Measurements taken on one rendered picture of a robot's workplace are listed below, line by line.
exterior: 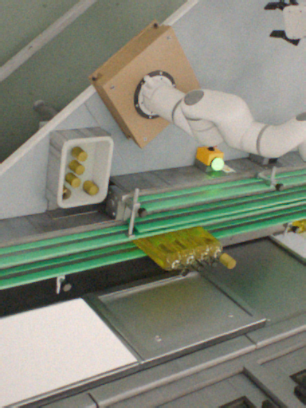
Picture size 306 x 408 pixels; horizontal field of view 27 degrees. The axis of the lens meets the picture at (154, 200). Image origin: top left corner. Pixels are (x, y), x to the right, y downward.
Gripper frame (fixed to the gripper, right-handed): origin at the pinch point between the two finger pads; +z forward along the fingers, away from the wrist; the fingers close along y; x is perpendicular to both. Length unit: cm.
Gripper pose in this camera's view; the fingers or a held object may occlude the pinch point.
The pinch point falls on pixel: (271, 20)
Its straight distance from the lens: 202.2
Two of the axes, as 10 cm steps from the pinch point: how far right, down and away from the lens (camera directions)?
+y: 2.8, 7.3, 6.2
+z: -8.2, -1.5, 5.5
